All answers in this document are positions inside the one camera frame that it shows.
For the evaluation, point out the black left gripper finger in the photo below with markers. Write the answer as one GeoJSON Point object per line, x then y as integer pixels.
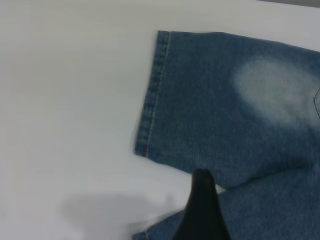
{"type": "Point", "coordinates": [202, 212]}

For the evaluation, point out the blue denim shorts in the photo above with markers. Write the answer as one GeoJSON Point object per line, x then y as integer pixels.
{"type": "Point", "coordinates": [212, 112]}

